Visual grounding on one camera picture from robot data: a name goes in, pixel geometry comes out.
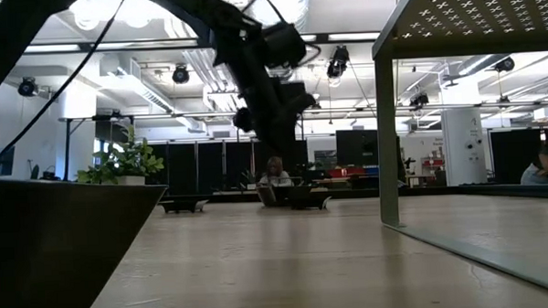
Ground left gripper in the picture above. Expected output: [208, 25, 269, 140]
[212, 13, 321, 196]

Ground black rectangular mini plate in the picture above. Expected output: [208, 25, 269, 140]
[288, 191, 333, 213]

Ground large black bin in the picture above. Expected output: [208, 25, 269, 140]
[0, 174, 174, 308]

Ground person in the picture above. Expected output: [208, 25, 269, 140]
[257, 155, 294, 188]
[518, 133, 548, 186]

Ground distant wooden table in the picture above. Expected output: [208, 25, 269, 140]
[210, 188, 261, 196]

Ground red storage bins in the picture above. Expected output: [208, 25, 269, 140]
[327, 166, 368, 179]

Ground black folding partition screen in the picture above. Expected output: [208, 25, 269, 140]
[148, 137, 311, 196]

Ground black ceiling spotlight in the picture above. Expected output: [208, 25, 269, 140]
[170, 63, 191, 85]
[324, 45, 351, 80]
[492, 56, 517, 73]
[16, 75, 40, 99]
[408, 92, 430, 109]

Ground green perforated metal shelf riser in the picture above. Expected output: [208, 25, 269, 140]
[369, 0, 548, 305]

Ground green plant in white pot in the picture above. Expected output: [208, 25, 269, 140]
[74, 124, 166, 188]

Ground white round column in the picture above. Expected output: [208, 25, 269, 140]
[439, 107, 489, 187]

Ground black overhead light bar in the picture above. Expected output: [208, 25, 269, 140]
[23, 29, 382, 56]

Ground black partition panel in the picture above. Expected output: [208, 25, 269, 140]
[489, 128, 546, 186]

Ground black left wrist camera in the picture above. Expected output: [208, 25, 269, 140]
[259, 20, 309, 69]

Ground silver ventilation duct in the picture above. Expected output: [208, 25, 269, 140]
[248, 0, 316, 135]

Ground black distant rig frame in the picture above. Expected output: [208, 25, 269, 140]
[58, 99, 548, 184]

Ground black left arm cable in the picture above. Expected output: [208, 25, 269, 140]
[0, 0, 136, 173]

